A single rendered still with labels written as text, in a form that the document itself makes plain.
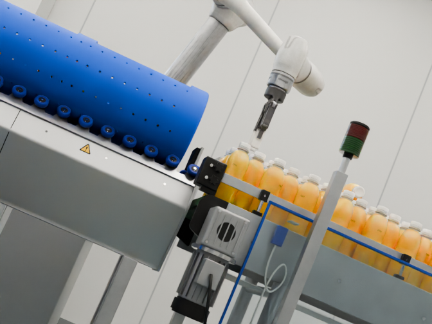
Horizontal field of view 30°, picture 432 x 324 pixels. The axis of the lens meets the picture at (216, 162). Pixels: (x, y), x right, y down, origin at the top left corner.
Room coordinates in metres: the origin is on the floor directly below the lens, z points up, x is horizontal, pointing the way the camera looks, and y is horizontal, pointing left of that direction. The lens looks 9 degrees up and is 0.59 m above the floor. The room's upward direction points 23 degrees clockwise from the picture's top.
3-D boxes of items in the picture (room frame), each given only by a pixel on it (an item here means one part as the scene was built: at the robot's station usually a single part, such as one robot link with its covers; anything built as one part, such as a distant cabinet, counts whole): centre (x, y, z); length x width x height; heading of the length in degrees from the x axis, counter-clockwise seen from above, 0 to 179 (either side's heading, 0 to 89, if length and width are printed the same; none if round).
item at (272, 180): (2.56, -0.19, 1.00); 0.07 x 0.07 x 0.19
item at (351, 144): (2.35, -0.36, 1.18); 0.06 x 0.06 x 0.05
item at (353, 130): (2.35, -0.36, 1.23); 0.06 x 0.06 x 0.04
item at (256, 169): (2.59, -0.12, 1.00); 0.07 x 0.07 x 0.19
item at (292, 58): (2.81, -0.11, 1.52); 0.13 x 0.11 x 0.16; 143
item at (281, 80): (2.80, -0.10, 1.41); 0.09 x 0.09 x 0.06
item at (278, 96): (2.80, -0.10, 1.34); 0.08 x 0.07 x 0.09; 7
